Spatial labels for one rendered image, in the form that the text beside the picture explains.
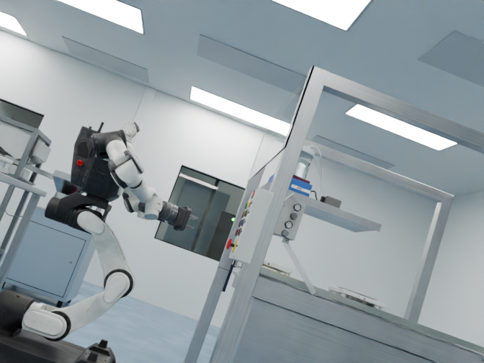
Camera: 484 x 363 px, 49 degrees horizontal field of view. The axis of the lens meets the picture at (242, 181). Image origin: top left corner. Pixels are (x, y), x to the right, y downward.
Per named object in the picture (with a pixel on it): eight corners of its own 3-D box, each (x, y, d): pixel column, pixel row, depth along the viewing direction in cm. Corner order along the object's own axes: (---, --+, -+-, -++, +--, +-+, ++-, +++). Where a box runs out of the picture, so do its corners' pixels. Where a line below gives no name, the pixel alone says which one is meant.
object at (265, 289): (238, 290, 256) (244, 270, 258) (231, 286, 285) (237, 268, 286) (478, 376, 266) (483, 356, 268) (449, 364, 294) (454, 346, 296)
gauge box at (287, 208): (252, 225, 258) (266, 187, 261) (249, 226, 268) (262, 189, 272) (294, 240, 260) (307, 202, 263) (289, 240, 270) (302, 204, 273)
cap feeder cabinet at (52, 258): (-8, 285, 453) (27, 202, 466) (11, 281, 509) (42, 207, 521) (63, 310, 458) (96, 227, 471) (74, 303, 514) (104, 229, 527)
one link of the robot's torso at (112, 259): (111, 304, 254) (68, 218, 256) (114, 301, 271) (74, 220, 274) (140, 289, 256) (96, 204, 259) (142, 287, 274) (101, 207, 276)
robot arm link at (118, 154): (133, 154, 223) (122, 134, 241) (106, 171, 222) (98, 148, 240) (146, 174, 230) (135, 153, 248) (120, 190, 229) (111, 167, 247)
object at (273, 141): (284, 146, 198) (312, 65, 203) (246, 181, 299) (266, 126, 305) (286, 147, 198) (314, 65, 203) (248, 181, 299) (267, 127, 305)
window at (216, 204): (152, 238, 755) (181, 163, 774) (152, 238, 756) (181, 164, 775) (242, 271, 766) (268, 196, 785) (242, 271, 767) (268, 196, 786)
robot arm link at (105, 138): (99, 142, 239) (93, 130, 250) (101, 160, 243) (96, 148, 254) (124, 138, 243) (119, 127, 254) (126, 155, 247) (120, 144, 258)
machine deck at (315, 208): (265, 189, 261) (268, 181, 262) (253, 196, 298) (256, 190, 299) (379, 232, 266) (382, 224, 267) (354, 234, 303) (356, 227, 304)
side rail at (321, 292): (241, 266, 258) (243, 260, 258) (240, 266, 259) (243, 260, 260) (484, 353, 268) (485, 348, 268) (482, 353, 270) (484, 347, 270)
